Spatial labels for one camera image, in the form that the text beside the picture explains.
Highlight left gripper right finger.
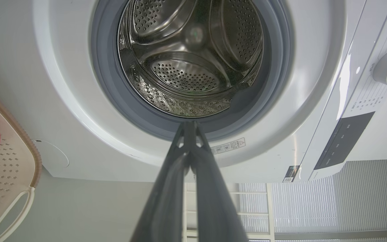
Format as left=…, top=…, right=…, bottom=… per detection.
left=191, top=121, right=250, bottom=242

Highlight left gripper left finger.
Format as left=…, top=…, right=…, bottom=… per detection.
left=130, top=121, right=191, bottom=242

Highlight stainless steel washing machine drum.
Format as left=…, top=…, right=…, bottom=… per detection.
left=117, top=0, right=264, bottom=118

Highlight dark washing machine control panel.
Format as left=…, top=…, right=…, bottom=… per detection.
left=314, top=112, right=375, bottom=170

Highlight cream perforated laundry basket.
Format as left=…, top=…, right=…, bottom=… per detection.
left=0, top=82, right=42, bottom=242

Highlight white shelf rack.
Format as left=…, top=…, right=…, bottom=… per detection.
left=183, top=183, right=275, bottom=242

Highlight warning triangle sticker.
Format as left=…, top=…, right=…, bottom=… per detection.
left=211, top=138, right=247, bottom=155

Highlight black QR code sticker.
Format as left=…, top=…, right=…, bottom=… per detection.
left=283, top=165, right=301, bottom=183

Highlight round filter cover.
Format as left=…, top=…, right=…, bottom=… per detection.
left=34, top=139, right=70, bottom=168

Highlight grey rubber door gasket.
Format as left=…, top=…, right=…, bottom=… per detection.
left=90, top=0, right=295, bottom=142

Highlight grey slatted blinds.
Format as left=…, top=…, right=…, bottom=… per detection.
left=239, top=159, right=387, bottom=242

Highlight white front-load washing machine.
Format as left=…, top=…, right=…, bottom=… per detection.
left=0, top=0, right=387, bottom=184

